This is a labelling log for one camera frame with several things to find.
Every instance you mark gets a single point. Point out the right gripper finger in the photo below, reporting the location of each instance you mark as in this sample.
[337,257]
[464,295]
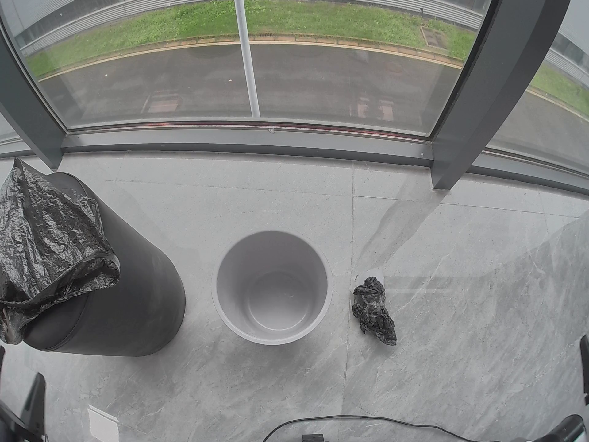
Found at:
[567,431]
[585,366]

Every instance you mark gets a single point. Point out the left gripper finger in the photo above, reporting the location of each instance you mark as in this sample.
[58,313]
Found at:
[34,403]
[2,362]

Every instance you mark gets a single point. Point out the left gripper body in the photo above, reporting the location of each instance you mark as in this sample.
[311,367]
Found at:
[11,426]

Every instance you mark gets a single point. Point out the black plastic bag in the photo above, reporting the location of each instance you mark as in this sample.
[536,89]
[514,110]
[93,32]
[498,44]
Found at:
[46,237]

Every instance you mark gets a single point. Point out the black plastic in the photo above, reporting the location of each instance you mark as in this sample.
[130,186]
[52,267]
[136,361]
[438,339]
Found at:
[370,306]

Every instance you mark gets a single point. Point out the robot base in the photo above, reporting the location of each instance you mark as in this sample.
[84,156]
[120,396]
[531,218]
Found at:
[314,438]

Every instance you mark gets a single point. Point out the white trash bin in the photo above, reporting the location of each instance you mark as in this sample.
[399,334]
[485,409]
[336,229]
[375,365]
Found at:
[271,293]

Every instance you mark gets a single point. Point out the dark grey round chair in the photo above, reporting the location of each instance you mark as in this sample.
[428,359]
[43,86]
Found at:
[138,283]

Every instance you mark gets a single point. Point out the window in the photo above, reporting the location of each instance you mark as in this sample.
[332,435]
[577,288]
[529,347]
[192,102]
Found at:
[487,108]

